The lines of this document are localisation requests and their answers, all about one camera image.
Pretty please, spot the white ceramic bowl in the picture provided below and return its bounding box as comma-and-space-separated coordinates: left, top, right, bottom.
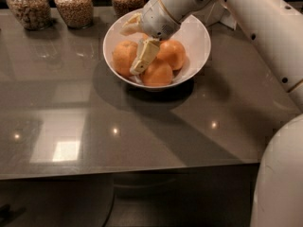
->
102, 9, 211, 92

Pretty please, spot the glass jar of nuts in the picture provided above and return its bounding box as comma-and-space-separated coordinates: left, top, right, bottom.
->
6, 0, 51, 30

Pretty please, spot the white picture frame stand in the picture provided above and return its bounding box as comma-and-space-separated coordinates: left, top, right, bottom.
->
194, 0, 237, 30

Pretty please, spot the glass jar of grains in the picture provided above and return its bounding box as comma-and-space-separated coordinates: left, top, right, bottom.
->
54, 0, 94, 29

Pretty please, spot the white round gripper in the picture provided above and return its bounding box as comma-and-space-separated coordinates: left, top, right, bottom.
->
120, 0, 181, 75

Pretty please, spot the orange in bowl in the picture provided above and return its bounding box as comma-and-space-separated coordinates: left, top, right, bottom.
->
140, 59, 173, 87
112, 41, 137, 77
157, 40, 187, 71

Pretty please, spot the right orange in bowl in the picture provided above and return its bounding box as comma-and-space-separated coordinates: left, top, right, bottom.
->
157, 40, 187, 71

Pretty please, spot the front orange in bowl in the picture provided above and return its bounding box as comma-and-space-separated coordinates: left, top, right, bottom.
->
140, 59, 173, 87

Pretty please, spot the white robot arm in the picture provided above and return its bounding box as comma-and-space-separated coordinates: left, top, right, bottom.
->
121, 0, 303, 227

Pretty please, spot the left orange in bowl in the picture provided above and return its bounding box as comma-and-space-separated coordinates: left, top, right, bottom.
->
112, 41, 137, 77

